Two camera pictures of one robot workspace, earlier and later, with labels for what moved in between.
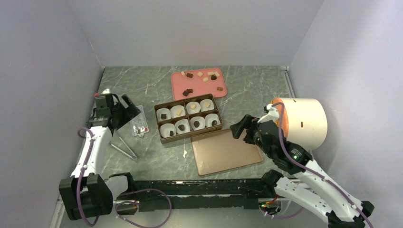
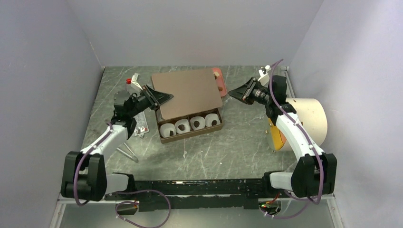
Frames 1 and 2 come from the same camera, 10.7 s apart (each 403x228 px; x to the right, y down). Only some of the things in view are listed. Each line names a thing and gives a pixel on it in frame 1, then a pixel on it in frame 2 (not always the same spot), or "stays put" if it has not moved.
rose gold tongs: x=134 y=157 stays put
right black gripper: x=248 y=122 -> x=244 y=92
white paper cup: x=165 y=129 stays put
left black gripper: x=130 y=112 -> x=155 y=98
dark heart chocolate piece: x=196 y=124 stays put
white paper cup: x=184 y=122 stays put
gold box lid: x=220 y=151 -> x=193 y=90
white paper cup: x=201 y=120 stays put
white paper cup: x=209 y=118 stays put
